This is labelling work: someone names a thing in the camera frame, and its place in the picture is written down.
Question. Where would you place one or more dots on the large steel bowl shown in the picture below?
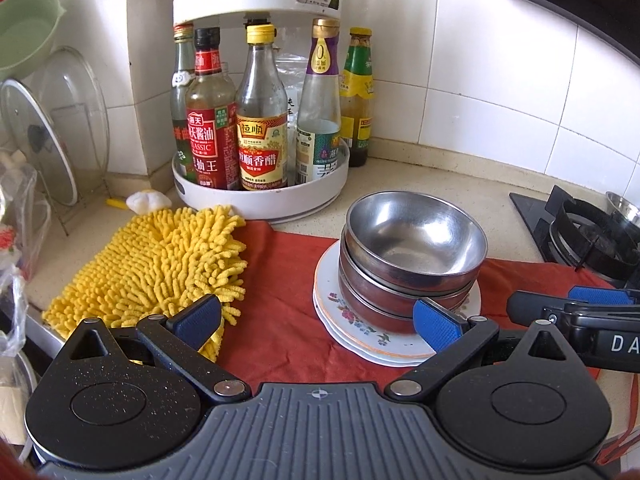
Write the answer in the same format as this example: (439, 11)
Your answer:
(376, 316)

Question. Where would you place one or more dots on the yellow green label sauce bottle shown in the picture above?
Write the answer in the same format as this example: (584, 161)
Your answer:
(357, 94)

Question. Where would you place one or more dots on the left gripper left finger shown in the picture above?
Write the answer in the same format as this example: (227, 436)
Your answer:
(174, 343)

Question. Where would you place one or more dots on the green plastic basin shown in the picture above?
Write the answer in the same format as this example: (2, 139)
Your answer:
(27, 32)

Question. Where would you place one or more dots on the yellow cap vinegar bottle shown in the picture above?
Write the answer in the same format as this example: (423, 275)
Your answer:
(262, 115)

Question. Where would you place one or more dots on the floral white plate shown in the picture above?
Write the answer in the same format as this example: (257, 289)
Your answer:
(326, 273)

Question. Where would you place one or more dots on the green label back bottle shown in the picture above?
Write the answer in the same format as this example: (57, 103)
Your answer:
(180, 82)

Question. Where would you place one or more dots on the yellow chenille mitt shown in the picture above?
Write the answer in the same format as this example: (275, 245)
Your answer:
(159, 263)

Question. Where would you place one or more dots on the white rotating spice rack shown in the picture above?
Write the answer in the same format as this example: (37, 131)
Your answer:
(279, 205)

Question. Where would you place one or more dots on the lower white plate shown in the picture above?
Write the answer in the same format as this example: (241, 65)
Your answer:
(368, 342)

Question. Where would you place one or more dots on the glass pot lid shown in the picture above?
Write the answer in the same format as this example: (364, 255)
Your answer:
(31, 129)

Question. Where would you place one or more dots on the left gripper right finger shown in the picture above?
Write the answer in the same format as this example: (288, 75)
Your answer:
(458, 343)

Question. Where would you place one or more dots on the garlic bulb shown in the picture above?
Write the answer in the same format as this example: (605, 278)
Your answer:
(147, 201)

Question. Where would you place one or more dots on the red cloth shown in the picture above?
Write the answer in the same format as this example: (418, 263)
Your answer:
(279, 338)

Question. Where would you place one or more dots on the steel bowl on stove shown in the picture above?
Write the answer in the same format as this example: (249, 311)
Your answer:
(622, 210)

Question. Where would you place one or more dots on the small steel bowl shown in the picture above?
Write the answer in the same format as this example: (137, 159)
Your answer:
(414, 241)

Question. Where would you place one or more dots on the black gas stove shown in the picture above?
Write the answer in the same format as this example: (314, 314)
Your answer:
(573, 232)

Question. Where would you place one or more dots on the clear plastic bag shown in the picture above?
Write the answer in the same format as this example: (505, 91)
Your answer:
(25, 222)

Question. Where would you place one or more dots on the wire lid rack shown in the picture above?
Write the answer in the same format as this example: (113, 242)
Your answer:
(68, 90)

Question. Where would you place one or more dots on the purple label clear bottle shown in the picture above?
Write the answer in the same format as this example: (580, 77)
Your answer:
(319, 113)

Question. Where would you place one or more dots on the red label soy sauce bottle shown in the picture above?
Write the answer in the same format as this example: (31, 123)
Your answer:
(211, 116)

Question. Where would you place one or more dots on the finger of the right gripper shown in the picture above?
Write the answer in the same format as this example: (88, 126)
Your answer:
(605, 296)

